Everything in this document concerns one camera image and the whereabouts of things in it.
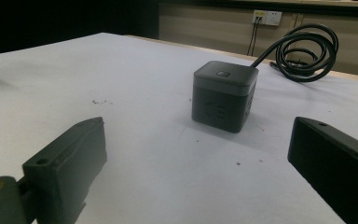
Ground thin black wall cables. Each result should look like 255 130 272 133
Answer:
247 17 262 57

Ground black coiled power cable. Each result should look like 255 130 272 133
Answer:
250 23 339 83

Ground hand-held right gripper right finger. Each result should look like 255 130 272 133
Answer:
287 116 358 224

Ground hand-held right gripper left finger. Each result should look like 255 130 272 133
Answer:
21 117 108 224

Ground black cube power socket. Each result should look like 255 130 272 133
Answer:
191 60 259 134

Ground white wall socket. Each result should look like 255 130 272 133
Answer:
252 9 283 27

